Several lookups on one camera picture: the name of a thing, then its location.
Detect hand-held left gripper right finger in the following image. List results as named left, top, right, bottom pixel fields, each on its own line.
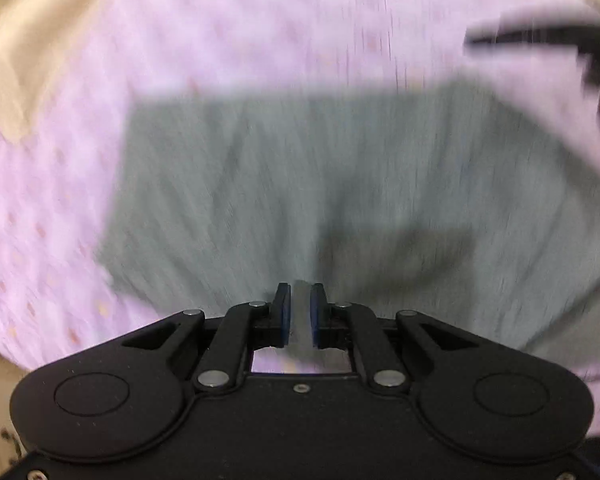
left=310, top=282, right=481, bottom=391

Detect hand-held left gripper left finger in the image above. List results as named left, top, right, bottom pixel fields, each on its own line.
left=121, top=282, right=292, bottom=392

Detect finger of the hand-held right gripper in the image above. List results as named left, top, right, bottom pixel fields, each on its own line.
left=464, top=14, right=598, bottom=56

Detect grey knit pants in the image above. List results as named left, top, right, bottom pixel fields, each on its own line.
left=97, top=72, right=600, bottom=386

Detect purple patterned bed sheet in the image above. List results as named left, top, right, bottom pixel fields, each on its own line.
left=0, top=0, right=600, bottom=436

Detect cream satin pillow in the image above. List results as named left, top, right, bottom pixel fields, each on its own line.
left=0, top=0, right=108, bottom=143

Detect white bed frame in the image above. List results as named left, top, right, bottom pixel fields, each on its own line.
left=0, top=342, right=33, bottom=480

